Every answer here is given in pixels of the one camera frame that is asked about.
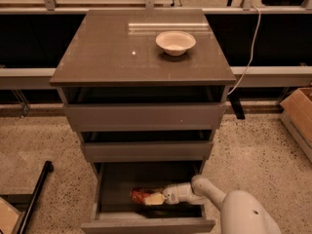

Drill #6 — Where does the white cable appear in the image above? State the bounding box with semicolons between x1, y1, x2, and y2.
226;6;262;97

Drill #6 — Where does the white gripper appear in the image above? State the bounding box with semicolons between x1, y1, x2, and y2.
143;183;188;206

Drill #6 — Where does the red coke can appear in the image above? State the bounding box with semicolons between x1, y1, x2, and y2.
130;188;161;205

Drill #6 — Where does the grey open bottom drawer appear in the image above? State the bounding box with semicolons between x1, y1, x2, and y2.
81;161;215;234

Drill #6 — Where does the cardboard box right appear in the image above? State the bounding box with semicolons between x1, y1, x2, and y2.
281;88;312;163

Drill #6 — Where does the grey top drawer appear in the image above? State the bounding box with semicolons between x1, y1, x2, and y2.
63;102;225;132

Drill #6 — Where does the black metal pole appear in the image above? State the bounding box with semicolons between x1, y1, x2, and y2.
17;161;54;234

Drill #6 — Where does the cardboard box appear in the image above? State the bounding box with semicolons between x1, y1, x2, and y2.
0;197;20;234
281;88;312;163

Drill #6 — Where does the grey middle drawer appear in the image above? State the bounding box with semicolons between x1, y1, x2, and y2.
81;141;213;163

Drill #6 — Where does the cardboard box bottom left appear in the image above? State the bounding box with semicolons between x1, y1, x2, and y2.
0;197;20;234

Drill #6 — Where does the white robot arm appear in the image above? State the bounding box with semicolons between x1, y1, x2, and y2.
142;175;282;234

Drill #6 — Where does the white paper bowl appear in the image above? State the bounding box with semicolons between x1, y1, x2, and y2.
156;31;196;57

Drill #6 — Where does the black bracket leg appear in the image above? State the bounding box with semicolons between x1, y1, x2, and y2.
228;93;245;120

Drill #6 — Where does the grey drawer cabinet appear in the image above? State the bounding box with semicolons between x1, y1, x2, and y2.
49;9;237;234

